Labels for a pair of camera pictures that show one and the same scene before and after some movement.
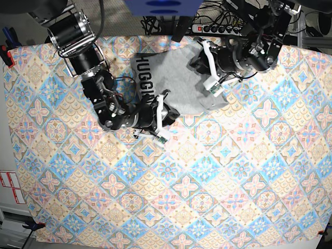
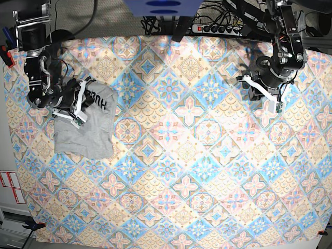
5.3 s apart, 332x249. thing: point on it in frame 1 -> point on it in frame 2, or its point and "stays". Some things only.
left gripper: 148,117 -> 66,95
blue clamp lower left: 32,226 stays
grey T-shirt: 170,72 -> 90,134
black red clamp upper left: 7,56 stays
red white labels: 9,179 stays
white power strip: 217,29 stays
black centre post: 181,28 stays
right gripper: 223,58 -> 268,76
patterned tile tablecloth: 258,169 stays
